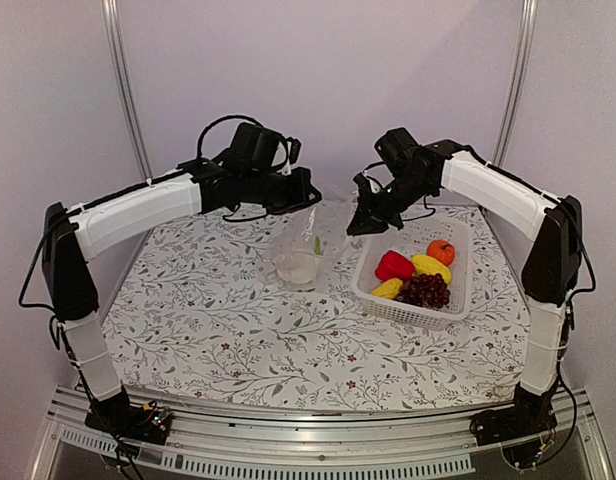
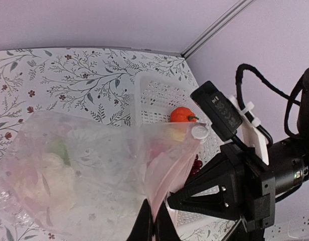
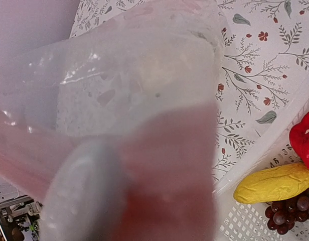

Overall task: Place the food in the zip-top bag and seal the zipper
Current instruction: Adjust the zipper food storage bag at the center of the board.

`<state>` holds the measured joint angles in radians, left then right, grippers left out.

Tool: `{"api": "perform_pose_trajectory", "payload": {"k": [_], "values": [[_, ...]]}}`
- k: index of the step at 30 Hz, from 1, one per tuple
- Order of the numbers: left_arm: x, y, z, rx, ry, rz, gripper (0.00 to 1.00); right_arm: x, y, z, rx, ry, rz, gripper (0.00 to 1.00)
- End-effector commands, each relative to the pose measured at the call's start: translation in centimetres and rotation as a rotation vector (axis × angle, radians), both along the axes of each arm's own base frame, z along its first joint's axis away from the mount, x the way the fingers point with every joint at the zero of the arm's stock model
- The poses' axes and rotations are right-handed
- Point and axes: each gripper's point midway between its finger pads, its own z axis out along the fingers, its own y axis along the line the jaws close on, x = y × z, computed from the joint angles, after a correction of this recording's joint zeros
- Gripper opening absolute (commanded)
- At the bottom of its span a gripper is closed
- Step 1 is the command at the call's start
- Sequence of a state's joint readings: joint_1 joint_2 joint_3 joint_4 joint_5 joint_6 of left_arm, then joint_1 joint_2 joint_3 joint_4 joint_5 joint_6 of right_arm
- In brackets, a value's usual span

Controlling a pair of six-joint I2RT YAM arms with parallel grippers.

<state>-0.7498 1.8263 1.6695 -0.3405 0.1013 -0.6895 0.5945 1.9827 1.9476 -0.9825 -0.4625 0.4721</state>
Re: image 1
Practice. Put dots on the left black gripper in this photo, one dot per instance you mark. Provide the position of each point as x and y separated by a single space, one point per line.
302 190

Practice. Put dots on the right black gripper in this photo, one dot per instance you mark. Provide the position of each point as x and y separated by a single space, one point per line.
374 220

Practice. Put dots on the clear zip top bag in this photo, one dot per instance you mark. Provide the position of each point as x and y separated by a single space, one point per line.
319 229

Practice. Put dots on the red bell pepper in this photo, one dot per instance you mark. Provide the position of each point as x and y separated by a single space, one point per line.
394 265

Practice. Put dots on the yellow corn front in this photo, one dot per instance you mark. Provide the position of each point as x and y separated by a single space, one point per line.
389 289

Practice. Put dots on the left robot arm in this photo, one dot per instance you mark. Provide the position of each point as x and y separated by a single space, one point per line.
73 238

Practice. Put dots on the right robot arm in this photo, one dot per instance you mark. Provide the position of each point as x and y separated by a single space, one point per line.
549 276

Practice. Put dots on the white plastic basket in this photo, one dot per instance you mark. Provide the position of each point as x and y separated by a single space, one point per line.
413 240

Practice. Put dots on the yellow lemon back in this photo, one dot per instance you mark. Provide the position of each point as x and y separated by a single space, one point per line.
427 265

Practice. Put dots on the orange mandarin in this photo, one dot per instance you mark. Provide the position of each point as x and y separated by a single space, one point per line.
442 251

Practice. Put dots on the dark red grapes bunch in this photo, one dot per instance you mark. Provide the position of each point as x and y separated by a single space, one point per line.
425 291

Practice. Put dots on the floral tablecloth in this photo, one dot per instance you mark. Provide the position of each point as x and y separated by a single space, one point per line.
194 318

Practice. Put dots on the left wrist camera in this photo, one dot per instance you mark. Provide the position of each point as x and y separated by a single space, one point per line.
259 148

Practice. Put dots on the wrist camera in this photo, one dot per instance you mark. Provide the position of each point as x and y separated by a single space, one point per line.
395 147
259 148

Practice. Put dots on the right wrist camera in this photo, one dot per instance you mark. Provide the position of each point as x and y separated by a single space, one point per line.
395 147

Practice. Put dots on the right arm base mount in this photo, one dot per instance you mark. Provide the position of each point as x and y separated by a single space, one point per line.
523 433

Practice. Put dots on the aluminium front rail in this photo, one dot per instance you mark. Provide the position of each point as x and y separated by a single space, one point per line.
217 440

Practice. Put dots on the right aluminium post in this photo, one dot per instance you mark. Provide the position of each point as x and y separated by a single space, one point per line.
515 90

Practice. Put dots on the aluminium post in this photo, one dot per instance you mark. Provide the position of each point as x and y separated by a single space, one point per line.
515 90
114 34

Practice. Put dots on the left aluminium post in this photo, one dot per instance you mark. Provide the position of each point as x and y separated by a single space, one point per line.
114 34

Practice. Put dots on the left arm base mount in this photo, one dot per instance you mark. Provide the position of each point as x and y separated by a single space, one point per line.
130 417

